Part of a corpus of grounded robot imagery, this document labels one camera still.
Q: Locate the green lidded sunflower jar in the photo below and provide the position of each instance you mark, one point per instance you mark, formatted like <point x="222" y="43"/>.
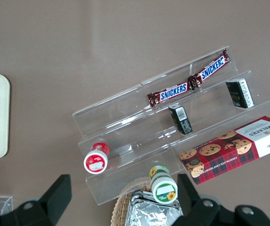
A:
<point x="163" y="187"/>

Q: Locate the Snickers chocolate bar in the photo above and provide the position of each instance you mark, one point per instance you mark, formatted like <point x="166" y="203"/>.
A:
<point x="172" y="90"/>
<point x="211" y="69"/>

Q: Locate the clear acrylic stepped stand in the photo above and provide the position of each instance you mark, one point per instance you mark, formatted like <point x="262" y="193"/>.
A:
<point x="125" y="131"/>
<point x="210" y="110"/>

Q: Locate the woven wicker basket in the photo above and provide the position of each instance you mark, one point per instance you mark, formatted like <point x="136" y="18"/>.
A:
<point x="121" y="209"/>

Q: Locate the Walkers red tartan cookie box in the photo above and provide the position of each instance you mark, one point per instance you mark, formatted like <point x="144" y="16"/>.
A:
<point x="229" y="150"/>

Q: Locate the small black barcode box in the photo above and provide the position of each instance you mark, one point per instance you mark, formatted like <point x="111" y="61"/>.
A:
<point x="180" y="120"/>

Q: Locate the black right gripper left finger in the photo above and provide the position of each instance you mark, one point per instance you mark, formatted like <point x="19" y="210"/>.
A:
<point x="52" y="202"/>

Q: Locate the foil wrapped sandwich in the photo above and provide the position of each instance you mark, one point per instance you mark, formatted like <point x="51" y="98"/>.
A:
<point x="149" y="212"/>

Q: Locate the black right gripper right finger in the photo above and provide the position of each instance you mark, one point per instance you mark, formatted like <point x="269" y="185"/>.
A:
<point x="196" y="209"/>

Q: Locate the black box with white side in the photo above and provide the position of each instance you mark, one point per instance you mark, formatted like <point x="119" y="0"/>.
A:
<point x="239" y="93"/>

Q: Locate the red lidded small jar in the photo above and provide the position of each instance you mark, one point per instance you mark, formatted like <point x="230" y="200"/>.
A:
<point x="97" y="160"/>

